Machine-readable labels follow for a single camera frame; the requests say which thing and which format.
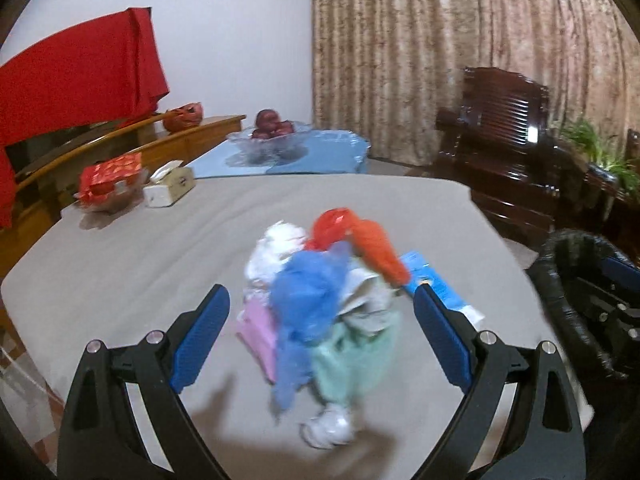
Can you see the pink face mask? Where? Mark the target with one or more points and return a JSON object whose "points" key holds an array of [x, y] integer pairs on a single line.
{"points": [[258, 330]]}

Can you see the red candy packet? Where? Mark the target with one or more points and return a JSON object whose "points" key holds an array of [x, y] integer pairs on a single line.
{"points": [[100, 178]]}

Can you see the dark wooden side table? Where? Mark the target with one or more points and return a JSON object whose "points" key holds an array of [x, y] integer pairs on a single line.
{"points": [[593, 201]]}

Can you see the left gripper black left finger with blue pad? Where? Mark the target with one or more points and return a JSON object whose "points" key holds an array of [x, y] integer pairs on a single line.
{"points": [[124, 418]]}

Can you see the blue white paper cup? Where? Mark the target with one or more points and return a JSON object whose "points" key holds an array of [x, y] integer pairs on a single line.
{"points": [[366, 301]]}

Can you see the mint green glove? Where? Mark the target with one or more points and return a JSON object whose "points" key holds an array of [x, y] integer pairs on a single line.
{"points": [[354, 358]]}

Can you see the red apples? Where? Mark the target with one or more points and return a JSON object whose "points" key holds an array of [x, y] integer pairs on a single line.
{"points": [[269, 125]]}

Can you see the dark wooden armchair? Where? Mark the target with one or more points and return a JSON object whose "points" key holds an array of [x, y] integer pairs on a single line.
{"points": [[497, 144], [632, 147]]}

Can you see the red plastic bag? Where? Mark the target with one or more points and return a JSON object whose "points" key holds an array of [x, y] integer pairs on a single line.
{"points": [[334, 225]]}

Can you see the glass candy dish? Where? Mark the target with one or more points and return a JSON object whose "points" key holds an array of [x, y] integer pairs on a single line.
{"points": [[124, 195]]}

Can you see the light blue tablecloth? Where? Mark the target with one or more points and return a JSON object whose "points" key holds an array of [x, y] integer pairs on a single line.
{"points": [[323, 152]]}

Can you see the beige tissue box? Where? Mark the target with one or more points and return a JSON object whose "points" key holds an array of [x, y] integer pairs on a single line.
{"points": [[168, 184]]}

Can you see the green potted plant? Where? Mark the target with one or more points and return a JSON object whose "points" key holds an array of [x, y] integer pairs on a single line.
{"points": [[601, 152]]}

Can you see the white tissue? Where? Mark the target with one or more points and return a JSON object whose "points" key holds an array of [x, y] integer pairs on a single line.
{"points": [[271, 253]]}

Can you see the red pumpkin ornament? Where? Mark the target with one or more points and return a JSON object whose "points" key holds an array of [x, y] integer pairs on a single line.
{"points": [[183, 118]]}

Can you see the orange foam fruit net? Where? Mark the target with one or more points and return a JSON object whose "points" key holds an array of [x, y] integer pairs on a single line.
{"points": [[374, 246]]}

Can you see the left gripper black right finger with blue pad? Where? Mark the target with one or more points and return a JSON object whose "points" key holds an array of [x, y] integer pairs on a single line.
{"points": [[518, 418]]}

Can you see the blue plastic bag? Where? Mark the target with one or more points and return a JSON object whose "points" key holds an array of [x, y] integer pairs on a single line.
{"points": [[304, 298]]}

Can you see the beige patterned curtain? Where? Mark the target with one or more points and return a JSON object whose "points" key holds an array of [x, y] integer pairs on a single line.
{"points": [[383, 68]]}

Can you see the glass fruit bowl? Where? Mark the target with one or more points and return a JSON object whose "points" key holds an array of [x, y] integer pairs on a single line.
{"points": [[285, 148]]}

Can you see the red cloth cover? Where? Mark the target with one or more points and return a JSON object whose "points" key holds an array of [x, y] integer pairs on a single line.
{"points": [[97, 71]]}

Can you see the black lined trash bin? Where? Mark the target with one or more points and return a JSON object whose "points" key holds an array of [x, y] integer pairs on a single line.
{"points": [[563, 259]]}

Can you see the grey tablecloth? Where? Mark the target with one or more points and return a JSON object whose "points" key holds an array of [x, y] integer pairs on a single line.
{"points": [[141, 271]]}

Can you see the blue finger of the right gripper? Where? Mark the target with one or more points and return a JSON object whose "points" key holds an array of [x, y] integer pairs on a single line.
{"points": [[621, 272]]}

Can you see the blue white tube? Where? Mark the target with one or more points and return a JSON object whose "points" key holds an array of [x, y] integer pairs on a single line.
{"points": [[422, 273]]}

